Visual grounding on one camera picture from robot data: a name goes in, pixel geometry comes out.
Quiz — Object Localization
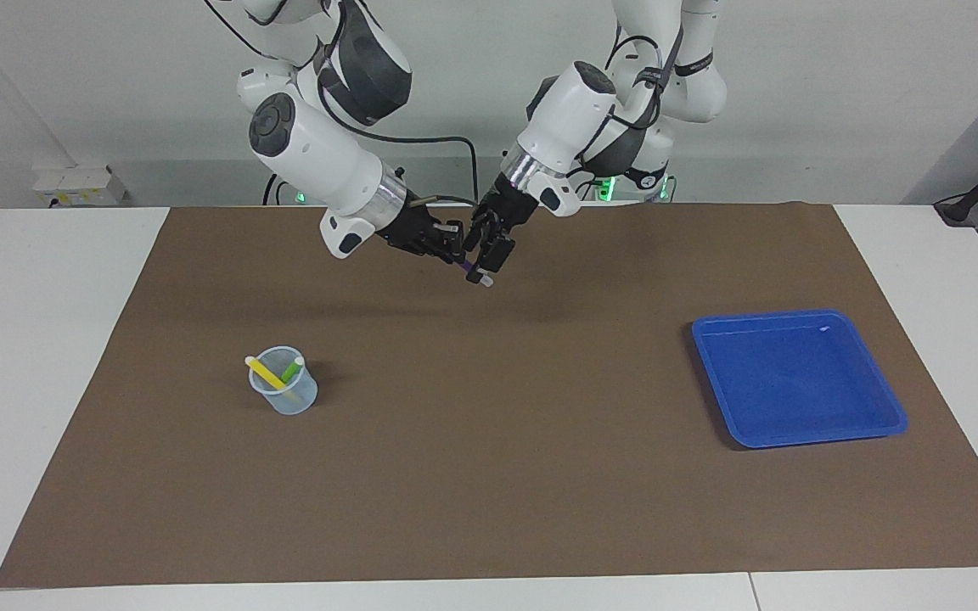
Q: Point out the yellow pen white caps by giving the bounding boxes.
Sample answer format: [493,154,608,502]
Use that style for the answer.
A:
[244,357,300,401]

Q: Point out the clear plastic cup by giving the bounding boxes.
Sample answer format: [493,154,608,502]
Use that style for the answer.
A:
[249,345,318,416]

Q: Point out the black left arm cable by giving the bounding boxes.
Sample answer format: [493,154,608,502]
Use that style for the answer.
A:
[570,32,686,181]

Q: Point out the brown table mat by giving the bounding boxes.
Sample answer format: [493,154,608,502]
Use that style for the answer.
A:
[0,202,978,589]

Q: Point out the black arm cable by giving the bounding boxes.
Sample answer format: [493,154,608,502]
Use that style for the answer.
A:
[570,32,686,181]
[318,76,482,210]

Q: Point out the white wall socket boxes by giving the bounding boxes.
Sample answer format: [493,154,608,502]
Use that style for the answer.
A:
[31,165,126,207]

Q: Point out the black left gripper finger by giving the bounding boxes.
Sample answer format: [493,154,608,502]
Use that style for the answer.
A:
[464,237,518,282]
[463,216,499,252]

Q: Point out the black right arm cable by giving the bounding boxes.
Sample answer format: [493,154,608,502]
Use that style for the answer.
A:
[318,76,482,210]

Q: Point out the blue plastic tray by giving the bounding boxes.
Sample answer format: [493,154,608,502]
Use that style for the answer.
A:
[691,309,909,449]

